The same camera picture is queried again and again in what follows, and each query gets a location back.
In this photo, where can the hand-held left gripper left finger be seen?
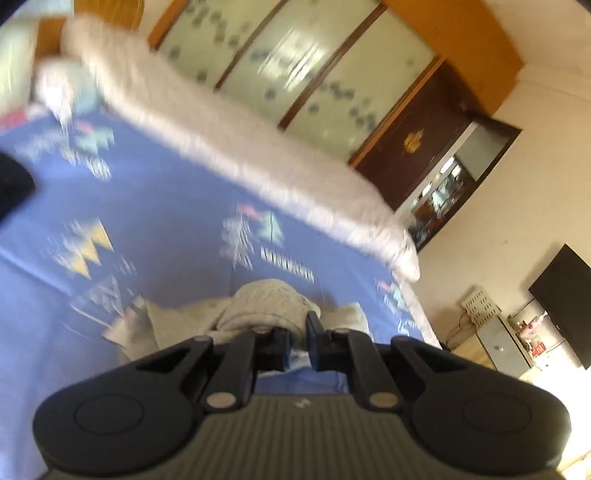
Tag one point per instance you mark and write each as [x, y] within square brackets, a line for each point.
[278, 351]

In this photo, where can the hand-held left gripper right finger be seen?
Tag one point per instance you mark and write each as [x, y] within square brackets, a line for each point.
[316, 342]

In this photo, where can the grey pants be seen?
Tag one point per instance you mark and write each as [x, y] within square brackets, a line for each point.
[263, 304]

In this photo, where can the white perforated box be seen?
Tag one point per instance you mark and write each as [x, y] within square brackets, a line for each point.
[480, 305]

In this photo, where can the blue printed bed sheet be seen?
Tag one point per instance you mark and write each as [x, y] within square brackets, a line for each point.
[175, 217]

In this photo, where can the grey and wooden cabinet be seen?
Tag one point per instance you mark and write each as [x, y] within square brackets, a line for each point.
[501, 346]

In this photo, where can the dark wooden door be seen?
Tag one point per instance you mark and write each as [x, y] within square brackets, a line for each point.
[415, 138]

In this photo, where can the white patterned quilt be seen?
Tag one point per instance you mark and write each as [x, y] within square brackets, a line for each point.
[194, 115]

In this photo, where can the black television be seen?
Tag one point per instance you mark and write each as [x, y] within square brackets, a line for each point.
[563, 300]

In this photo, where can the wardrobe with frosted glass doors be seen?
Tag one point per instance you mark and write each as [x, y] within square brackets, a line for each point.
[295, 50]

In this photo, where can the dark cloth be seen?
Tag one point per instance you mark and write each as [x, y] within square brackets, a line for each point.
[14, 184]

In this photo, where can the wooden headboard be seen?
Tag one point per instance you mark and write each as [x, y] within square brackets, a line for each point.
[99, 11]

